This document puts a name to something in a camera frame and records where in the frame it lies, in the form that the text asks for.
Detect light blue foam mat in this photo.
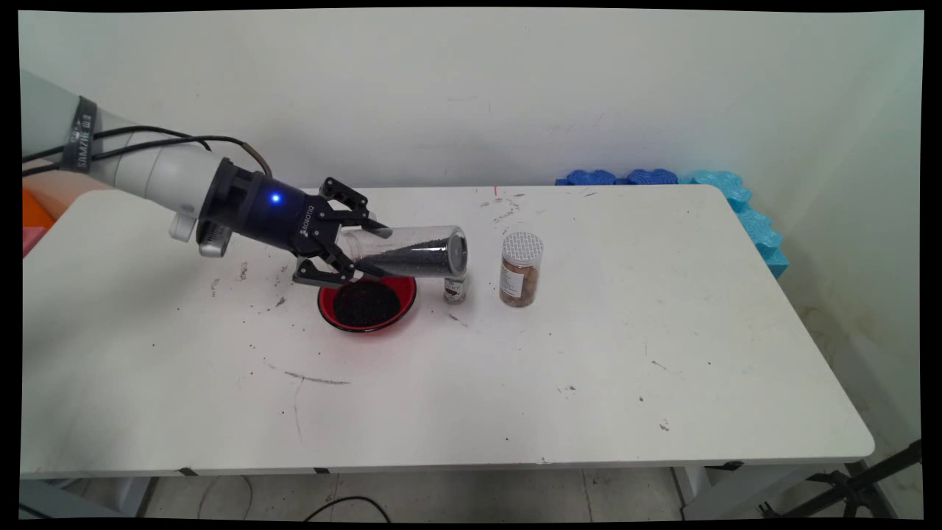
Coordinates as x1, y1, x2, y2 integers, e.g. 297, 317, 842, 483
679, 170, 790, 279

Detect orange foam piece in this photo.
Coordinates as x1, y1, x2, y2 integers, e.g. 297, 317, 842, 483
22, 188, 57, 230

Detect red bowl with black seeds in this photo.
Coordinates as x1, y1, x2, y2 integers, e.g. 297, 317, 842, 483
317, 274, 417, 333

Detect black arm strap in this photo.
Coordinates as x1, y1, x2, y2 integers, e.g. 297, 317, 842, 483
62, 96, 99, 174

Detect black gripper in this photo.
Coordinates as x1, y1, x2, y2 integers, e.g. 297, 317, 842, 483
197, 157, 392, 288

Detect black looped floor cable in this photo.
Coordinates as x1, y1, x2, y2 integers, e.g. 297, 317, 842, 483
303, 495, 391, 522

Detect black tripod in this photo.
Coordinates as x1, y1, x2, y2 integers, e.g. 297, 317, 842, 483
758, 439, 922, 520

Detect silver lid jar brown contents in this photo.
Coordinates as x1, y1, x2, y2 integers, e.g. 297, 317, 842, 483
500, 232, 545, 308

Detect clear jar with black seeds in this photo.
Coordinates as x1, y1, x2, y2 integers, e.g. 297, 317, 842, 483
337, 225, 470, 280

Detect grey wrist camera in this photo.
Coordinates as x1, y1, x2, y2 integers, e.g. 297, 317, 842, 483
168, 212, 233, 258

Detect white table leg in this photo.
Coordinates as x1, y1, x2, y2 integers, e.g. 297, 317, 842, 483
673, 465, 832, 520
21, 477, 159, 518

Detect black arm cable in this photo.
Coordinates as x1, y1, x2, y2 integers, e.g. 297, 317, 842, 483
22, 125, 273, 178

